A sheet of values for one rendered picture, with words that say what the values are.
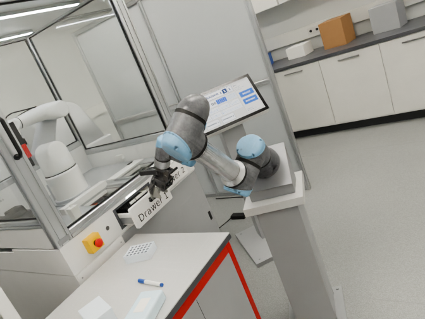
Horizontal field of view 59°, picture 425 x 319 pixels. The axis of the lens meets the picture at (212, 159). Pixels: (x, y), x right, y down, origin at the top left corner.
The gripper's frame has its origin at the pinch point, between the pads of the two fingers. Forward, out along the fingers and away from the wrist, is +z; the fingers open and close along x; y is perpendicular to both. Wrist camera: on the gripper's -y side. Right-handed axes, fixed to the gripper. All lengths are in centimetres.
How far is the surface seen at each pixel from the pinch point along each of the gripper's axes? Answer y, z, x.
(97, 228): -12.9, 10.3, -26.6
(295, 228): 68, -7, 17
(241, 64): -32, -14, 163
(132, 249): 8.5, 8.9, -27.3
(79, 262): -8.8, 16.0, -42.1
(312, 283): 85, 20, 16
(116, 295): 19, 5, -51
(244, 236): 31, 87, 88
